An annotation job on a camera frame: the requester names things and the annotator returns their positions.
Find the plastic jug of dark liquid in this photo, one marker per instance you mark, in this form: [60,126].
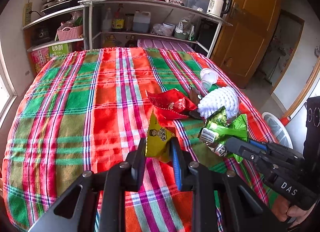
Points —
[141,23]

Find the silver refrigerator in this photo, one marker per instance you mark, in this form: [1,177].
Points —
[298,126]

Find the brown snack wrapper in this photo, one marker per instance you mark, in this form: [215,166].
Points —
[193,95]

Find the dark glass bottle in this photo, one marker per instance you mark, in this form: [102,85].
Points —
[131,43]

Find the crumpled clear plastic bag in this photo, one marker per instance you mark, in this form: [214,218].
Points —
[157,30]

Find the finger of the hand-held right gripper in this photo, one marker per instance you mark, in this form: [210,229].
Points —
[258,144]
[241,149]

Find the wall power strip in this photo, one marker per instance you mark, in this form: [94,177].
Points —
[27,14]

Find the white foam fruit net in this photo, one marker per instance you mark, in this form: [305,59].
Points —
[220,101]

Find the wooden door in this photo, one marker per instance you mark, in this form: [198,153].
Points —
[250,36]

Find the white electric kettle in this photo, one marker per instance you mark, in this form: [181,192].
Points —
[216,5]

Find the green bowl with bags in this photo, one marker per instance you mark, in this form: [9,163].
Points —
[183,31]

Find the narrow metal shelf rack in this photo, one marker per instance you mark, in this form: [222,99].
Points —
[57,16]

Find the green gold wrapper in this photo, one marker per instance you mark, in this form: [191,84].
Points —
[217,118]

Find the clear plastic bottle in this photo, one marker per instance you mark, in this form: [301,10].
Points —
[107,21]

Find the yellow cooking oil bottle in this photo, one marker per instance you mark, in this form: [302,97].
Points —
[110,41]

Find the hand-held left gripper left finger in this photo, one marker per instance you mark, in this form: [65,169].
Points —
[138,167]

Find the bright green snack wrapper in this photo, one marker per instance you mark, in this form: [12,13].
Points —
[237,128]

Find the pink plastic basket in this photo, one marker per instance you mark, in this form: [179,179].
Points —
[70,33]

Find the red plastic container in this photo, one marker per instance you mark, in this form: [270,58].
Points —
[285,120]

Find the white window frame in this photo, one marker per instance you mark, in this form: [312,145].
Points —
[7,96]

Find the black induction cooker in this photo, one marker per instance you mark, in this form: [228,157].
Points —
[62,5]

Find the green carton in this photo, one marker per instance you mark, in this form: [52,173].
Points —
[58,49]

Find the wide metal shelf rack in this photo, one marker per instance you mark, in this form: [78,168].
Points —
[150,2]

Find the white plastic tub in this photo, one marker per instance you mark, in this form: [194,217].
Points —
[168,29]

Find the yellow label bottle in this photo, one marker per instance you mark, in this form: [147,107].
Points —
[118,21]

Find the brown glass jar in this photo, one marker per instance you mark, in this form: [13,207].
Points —
[129,23]

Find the white trash bin with liner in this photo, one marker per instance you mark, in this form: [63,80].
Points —
[276,126]

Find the clear container with dark lid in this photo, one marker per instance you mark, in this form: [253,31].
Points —
[196,2]

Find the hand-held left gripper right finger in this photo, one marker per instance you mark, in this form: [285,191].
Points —
[176,168]

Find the plaid tablecloth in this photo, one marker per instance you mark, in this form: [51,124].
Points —
[87,111]

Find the pink carton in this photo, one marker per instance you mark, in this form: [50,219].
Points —
[41,60]

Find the red snack wrapper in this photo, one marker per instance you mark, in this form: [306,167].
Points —
[170,104]

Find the wooden trim strip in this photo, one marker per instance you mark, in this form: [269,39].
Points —
[303,89]

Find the person's right hand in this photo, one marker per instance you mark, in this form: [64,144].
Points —
[285,212]

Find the yellow snack wrapper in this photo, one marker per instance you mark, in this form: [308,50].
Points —
[157,139]

